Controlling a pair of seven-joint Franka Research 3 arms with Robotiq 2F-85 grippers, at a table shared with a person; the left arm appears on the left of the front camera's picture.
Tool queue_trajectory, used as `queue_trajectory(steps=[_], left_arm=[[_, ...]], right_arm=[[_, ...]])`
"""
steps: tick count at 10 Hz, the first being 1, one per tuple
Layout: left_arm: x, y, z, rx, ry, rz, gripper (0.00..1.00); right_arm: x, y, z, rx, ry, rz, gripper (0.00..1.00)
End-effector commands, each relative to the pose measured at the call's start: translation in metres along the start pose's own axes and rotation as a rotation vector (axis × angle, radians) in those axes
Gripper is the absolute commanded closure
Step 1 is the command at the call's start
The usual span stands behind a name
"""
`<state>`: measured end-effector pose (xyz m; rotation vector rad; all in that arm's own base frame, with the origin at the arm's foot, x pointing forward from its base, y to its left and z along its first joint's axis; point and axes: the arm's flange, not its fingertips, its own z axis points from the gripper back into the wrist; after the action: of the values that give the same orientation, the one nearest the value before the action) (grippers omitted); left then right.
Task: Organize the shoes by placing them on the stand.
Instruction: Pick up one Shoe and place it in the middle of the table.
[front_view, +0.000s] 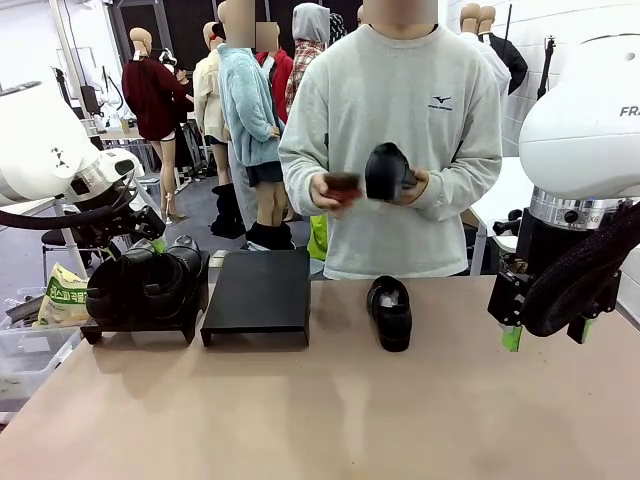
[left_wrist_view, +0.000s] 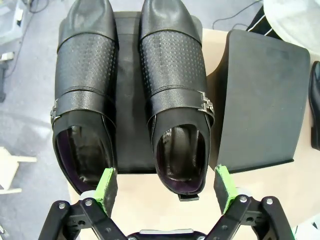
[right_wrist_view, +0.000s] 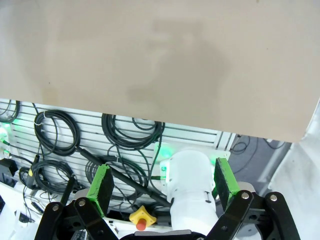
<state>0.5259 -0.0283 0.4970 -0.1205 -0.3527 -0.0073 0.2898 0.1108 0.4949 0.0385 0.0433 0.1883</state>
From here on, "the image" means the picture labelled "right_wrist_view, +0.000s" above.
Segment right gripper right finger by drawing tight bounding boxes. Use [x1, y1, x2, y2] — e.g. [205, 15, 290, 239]
[206, 156, 301, 240]

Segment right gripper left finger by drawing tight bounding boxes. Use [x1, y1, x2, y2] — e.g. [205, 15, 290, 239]
[34, 164, 118, 240]

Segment yellow emergency stop button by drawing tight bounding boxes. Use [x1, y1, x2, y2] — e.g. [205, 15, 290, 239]
[129, 205, 158, 231]

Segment white slotted mounting plate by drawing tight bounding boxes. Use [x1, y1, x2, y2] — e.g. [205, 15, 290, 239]
[0, 98, 238, 201]

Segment white side panel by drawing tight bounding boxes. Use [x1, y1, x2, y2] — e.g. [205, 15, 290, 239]
[257, 98, 320, 240]

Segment small black box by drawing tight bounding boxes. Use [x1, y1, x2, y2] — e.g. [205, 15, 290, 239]
[0, 159, 19, 179]

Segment coiled black cable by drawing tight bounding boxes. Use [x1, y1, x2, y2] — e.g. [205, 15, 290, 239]
[0, 99, 21, 124]
[85, 156, 150, 193]
[101, 112, 166, 152]
[18, 159, 81, 195]
[33, 109, 81, 157]

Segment thick straight black cable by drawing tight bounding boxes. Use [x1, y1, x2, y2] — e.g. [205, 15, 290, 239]
[74, 146, 173, 208]

